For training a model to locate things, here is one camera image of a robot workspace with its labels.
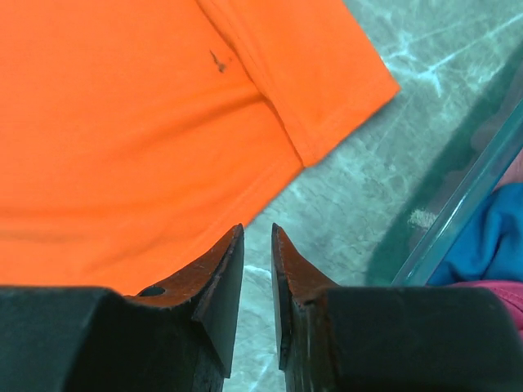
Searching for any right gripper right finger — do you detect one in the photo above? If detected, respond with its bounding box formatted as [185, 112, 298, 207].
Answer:
[271, 225, 522, 391]

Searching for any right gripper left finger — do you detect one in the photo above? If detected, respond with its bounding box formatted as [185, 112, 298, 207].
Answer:
[1, 225, 244, 391]

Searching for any orange t-shirt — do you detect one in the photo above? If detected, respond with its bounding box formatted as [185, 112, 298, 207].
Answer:
[1, 1, 400, 294]

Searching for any teal plastic laundry basket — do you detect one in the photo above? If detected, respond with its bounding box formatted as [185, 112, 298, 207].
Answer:
[364, 47, 522, 286]

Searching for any blue t-shirt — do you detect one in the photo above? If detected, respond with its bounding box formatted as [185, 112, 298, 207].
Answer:
[428, 183, 522, 286]

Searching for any magenta t-shirt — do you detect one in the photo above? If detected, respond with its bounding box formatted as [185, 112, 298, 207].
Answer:
[452, 280, 523, 336]

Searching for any pink garment in basket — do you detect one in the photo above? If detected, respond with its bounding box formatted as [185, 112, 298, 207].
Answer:
[495, 149, 523, 189]

